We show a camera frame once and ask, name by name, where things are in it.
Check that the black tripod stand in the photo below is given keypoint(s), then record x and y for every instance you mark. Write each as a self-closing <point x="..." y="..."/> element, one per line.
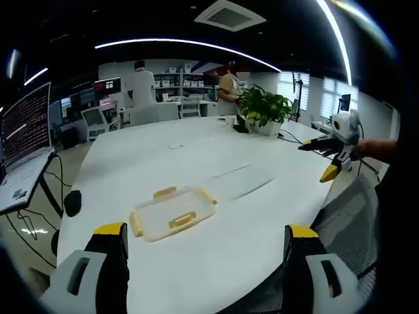
<point x="297" y="95"/>

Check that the grey mesh office chair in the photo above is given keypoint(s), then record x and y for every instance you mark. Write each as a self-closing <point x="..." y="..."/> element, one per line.
<point x="350" y="222"/>

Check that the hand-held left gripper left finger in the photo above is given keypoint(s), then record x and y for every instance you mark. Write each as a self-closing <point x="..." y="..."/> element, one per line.
<point x="70" y="278"/>

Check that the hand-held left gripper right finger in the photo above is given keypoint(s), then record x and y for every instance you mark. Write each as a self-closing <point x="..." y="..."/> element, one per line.
<point x="314" y="278"/>

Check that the clear container lid yellow clips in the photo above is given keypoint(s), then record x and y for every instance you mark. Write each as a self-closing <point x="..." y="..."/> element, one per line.
<point x="176" y="212"/>

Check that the white plant pot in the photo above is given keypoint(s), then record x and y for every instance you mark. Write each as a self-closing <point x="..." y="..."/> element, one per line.
<point x="270" y="128"/>

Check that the open laptop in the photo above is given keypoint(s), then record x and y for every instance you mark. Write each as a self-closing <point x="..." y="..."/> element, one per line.
<point x="24" y="147"/>

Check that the white storage shelf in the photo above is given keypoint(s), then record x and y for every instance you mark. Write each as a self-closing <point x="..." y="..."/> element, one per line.
<point x="183" y="81"/>

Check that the black round pouch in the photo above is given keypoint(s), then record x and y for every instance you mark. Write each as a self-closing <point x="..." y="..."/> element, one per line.
<point x="72" y="202"/>

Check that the long ceiling light strip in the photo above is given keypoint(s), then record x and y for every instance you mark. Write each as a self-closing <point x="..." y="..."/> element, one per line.
<point x="190" y="44"/>
<point x="342" y="42"/>

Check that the computer monitor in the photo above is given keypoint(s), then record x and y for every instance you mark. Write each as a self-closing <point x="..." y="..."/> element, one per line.
<point x="107" y="85"/>

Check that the white office chair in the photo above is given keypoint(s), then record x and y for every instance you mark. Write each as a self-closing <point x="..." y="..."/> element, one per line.
<point x="190" y="106"/>
<point x="96" y="119"/>

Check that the person's dark clothing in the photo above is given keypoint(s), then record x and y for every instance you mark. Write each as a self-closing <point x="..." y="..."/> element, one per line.
<point x="391" y="202"/>

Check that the green potted plant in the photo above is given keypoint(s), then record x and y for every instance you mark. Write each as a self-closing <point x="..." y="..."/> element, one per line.
<point x="265" y="104"/>

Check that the short ceiling light strip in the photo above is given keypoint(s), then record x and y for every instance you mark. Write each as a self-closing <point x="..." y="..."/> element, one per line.
<point x="35" y="76"/>

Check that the ceiling air vent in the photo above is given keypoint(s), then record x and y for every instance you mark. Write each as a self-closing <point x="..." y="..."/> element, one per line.
<point x="229" y="14"/>

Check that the small black stand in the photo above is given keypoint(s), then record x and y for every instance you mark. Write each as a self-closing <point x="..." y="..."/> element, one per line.
<point x="241" y="123"/>

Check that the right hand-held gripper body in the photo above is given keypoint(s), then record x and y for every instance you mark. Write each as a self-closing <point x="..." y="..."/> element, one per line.
<point x="347" y="129"/>

